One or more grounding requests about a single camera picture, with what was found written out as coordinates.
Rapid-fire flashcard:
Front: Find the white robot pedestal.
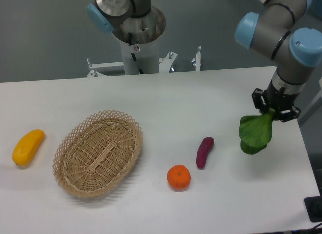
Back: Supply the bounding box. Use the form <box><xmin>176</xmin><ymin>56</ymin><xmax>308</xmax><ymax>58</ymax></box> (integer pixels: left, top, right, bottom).
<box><xmin>86</xmin><ymin>40</ymin><xmax>203</xmax><ymax>78</ymax></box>

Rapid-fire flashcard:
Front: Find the black device at table edge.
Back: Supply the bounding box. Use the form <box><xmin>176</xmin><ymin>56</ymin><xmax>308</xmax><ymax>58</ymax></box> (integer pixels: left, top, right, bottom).
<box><xmin>304</xmin><ymin>196</ymin><xmax>321</xmax><ymax>223</ymax></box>

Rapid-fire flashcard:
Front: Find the orange tangerine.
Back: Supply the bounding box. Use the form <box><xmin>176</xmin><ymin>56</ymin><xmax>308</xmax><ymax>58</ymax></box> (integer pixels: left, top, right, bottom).
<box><xmin>167</xmin><ymin>164</ymin><xmax>191</xmax><ymax>191</ymax></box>

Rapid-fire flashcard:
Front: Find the yellow mango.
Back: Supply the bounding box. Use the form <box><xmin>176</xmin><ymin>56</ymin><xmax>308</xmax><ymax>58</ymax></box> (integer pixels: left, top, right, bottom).
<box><xmin>12</xmin><ymin>129</ymin><xmax>45</xmax><ymax>167</ymax></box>

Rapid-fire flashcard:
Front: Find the green leafy vegetable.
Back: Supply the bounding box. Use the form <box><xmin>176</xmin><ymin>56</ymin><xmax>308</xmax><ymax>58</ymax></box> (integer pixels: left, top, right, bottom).
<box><xmin>239</xmin><ymin>108</ymin><xmax>275</xmax><ymax>155</ymax></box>

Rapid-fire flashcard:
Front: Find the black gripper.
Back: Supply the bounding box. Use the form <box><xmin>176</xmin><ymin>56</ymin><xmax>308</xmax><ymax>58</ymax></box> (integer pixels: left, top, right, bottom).
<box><xmin>251</xmin><ymin>81</ymin><xmax>301</xmax><ymax>122</ymax></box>

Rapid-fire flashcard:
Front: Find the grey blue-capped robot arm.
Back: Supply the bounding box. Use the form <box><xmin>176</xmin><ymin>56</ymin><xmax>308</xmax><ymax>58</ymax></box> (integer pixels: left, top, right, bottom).
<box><xmin>235</xmin><ymin>0</ymin><xmax>321</xmax><ymax>122</ymax></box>

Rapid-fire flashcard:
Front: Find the purple eggplant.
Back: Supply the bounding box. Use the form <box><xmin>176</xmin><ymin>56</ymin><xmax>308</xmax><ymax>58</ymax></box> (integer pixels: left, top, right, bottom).
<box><xmin>196</xmin><ymin>137</ymin><xmax>215</xmax><ymax>169</ymax></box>

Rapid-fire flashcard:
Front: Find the woven wicker basket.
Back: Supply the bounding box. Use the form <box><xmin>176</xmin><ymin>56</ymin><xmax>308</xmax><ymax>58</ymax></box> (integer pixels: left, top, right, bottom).
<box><xmin>53</xmin><ymin>110</ymin><xmax>143</xmax><ymax>198</ymax></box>

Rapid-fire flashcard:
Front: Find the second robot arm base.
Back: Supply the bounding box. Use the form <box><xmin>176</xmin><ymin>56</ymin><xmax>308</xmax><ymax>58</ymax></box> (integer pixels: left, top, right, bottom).
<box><xmin>87</xmin><ymin>0</ymin><xmax>166</xmax><ymax>45</ymax></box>

